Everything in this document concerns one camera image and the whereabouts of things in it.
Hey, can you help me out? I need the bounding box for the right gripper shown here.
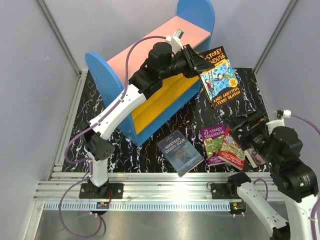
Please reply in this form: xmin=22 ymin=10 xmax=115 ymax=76
xmin=221 ymin=108 xmax=280 ymax=167

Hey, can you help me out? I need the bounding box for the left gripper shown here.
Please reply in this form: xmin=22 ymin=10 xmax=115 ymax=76
xmin=159 ymin=44 xmax=215 ymax=80

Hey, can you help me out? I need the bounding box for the black blue Treehouse book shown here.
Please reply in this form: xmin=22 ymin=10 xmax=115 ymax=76
xmin=199 ymin=46 xmax=243 ymax=109

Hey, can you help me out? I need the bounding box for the red 13-Storey Treehouse book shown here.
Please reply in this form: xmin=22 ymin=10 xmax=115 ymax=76
xmin=218 ymin=127 xmax=246 ymax=171

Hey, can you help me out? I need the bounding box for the Nineteen Eighty-Four book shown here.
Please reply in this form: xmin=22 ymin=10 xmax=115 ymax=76
xmin=157 ymin=130 xmax=204 ymax=177

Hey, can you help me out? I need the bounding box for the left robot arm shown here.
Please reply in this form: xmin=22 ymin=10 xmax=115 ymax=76
xmin=79 ymin=42 xmax=214 ymax=199

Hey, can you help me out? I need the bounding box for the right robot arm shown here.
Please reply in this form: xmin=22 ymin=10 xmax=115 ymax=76
xmin=222 ymin=110 xmax=320 ymax=240

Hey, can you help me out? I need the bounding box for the purple 117-Storey Treehouse book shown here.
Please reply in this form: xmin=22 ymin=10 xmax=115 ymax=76
xmin=200 ymin=125 xmax=226 ymax=166

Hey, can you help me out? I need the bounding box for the blue pink yellow bookshelf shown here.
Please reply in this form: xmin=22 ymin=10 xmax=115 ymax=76
xmin=79 ymin=0 xmax=215 ymax=146

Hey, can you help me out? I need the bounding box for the blue Jane Eyre book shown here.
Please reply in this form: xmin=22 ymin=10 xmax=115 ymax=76
xmin=244 ymin=148 xmax=266 ymax=168

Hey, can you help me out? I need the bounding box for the black marble pattern mat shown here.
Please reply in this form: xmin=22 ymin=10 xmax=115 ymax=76
xmin=67 ymin=67 xmax=268 ymax=173

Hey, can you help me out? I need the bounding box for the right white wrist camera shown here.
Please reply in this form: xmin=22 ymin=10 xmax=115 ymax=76
xmin=266 ymin=109 xmax=292 ymax=130

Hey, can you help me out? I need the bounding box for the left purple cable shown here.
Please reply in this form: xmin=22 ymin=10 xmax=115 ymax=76
xmin=57 ymin=35 xmax=173 ymax=237

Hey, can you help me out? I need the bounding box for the purple cable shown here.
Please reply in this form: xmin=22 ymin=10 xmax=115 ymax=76
xmin=252 ymin=112 xmax=320 ymax=240
xmin=57 ymin=35 xmax=173 ymax=237

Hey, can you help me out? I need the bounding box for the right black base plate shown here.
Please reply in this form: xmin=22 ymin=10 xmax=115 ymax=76
xmin=210 ymin=183 xmax=240 ymax=200

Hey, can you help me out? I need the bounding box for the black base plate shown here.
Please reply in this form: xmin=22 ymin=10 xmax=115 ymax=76
xmin=79 ymin=182 xmax=124 ymax=200
xmin=210 ymin=183 xmax=240 ymax=200

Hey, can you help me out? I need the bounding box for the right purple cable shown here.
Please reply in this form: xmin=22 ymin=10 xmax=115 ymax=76
xmin=252 ymin=112 xmax=320 ymax=240

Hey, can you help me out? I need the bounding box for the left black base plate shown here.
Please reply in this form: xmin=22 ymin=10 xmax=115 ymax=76
xmin=79 ymin=182 xmax=124 ymax=200

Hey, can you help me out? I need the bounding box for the aluminium mounting rail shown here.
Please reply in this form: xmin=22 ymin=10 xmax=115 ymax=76
xmin=33 ymin=171 xmax=286 ymax=201

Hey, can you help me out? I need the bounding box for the white slotted cable duct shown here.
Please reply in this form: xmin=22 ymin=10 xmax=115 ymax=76
xmin=44 ymin=201 xmax=244 ymax=212

